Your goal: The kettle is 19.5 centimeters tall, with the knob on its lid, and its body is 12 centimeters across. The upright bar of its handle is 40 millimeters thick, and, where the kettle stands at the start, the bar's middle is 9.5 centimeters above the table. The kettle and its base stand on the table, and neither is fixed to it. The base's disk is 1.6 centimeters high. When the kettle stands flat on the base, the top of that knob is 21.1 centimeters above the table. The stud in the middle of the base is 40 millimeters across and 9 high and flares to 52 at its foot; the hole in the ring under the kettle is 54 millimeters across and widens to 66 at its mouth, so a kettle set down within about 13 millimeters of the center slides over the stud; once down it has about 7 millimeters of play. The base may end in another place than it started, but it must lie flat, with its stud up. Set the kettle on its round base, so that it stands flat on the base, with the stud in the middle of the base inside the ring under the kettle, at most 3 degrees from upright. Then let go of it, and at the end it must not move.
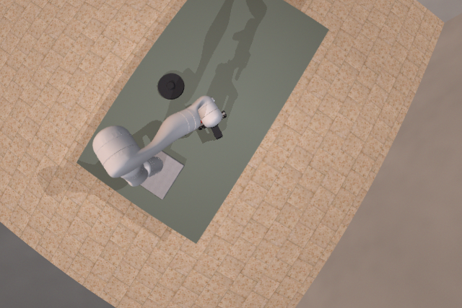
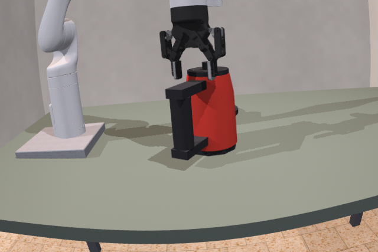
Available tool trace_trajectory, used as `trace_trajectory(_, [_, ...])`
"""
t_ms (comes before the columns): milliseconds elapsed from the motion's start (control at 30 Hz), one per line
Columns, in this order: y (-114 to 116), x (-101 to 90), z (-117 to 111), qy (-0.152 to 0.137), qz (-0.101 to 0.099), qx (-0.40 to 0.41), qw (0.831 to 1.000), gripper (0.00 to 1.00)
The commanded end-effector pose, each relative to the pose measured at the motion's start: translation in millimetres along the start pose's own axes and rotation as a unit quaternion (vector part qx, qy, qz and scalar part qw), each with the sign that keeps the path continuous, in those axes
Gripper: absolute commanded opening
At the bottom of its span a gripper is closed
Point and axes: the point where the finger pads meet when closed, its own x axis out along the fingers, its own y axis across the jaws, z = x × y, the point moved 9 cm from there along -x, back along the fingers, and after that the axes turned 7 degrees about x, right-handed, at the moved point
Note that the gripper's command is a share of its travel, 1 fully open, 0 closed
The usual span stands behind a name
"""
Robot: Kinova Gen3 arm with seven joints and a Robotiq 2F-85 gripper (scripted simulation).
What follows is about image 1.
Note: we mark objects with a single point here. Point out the red kettle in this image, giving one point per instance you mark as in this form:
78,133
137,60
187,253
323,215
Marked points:
217,132

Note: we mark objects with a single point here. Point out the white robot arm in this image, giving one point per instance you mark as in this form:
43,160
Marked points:
121,156

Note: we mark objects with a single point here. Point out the black round disk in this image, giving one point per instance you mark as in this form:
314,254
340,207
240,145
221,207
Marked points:
171,86

